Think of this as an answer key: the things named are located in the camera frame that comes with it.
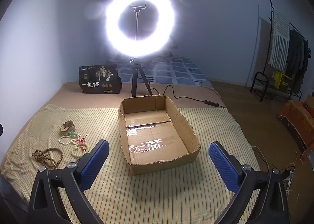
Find striped towel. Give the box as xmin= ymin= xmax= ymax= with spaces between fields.
xmin=268 ymin=10 xmax=291 ymax=70

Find black power cable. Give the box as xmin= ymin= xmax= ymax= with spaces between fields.
xmin=149 ymin=85 xmax=226 ymax=109

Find dark hanging clothes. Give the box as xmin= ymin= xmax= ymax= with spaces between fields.
xmin=285 ymin=28 xmax=309 ymax=78

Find black tripod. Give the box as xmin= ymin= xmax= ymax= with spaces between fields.
xmin=128 ymin=57 xmax=153 ymax=97

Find striped cloth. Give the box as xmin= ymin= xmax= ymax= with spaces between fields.
xmin=1 ymin=104 xmax=261 ymax=224

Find white bead necklace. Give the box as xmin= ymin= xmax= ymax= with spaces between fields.
xmin=58 ymin=133 xmax=79 ymax=145

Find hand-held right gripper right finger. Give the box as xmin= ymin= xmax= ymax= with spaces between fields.
xmin=208 ymin=142 xmax=290 ymax=224

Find yellow box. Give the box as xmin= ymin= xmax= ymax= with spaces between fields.
xmin=273 ymin=71 xmax=291 ymax=90

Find tan bed mattress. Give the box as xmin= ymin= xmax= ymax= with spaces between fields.
xmin=15 ymin=81 xmax=230 ymax=126

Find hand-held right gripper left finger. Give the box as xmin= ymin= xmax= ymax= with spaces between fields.
xmin=27 ymin=139 xmax=110 ymax=224

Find power strip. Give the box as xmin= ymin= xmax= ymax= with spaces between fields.
xmin=280 ymin=168 xmax=295 ymax=181

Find brown bead necklace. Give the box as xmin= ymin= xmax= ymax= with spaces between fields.
xmin=32 ymin=148 xmax=64 ymax=168

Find gold wristwatch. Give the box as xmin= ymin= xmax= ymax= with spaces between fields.
xmin=60 ymin=121 xmax=76 ymax=133

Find orange cloth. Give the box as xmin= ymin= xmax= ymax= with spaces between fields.
xmin=278 ymin=94 xmax=314 ymax=159

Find ring light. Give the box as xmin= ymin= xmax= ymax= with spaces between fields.
xmin=105 ymin=0 xmax=177 ymax=58

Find cardboard box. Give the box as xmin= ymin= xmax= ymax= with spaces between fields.
xmin=118 ymin=95 xmax=200 ymax=175

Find white cables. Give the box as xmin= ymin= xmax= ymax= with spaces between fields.
xmin=252 ymin=145 xmax=298 ymax=191

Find cream bead bracelet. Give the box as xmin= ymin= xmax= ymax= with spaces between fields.
xmin=71 ymin=142 xmax=90 ymax=158

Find black clothes rack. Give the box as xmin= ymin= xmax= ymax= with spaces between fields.
xmin=250 ymin=0 xmax=310 ymax=103

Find red knotted cord charm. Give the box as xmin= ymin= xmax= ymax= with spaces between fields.
xmin=76 ymin=134 xmax=89 ymax=145

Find black snack bag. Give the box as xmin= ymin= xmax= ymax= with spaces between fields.
xmin=78 ymin=64 xmax=122 ymax=94

